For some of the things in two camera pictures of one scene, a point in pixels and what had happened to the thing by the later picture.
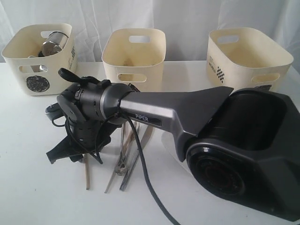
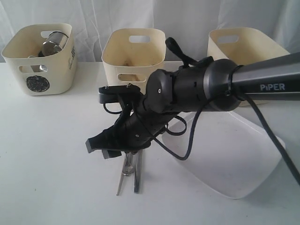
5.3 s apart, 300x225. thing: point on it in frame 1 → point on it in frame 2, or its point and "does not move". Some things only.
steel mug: [55, 41] does not move
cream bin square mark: [242, 58] does not move
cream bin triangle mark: [135, 56] does not move
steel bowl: [39, 68] does not move
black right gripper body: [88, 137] → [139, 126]
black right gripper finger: [66, 148] → [104, 140]
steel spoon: [121, 165] → [128, 168]
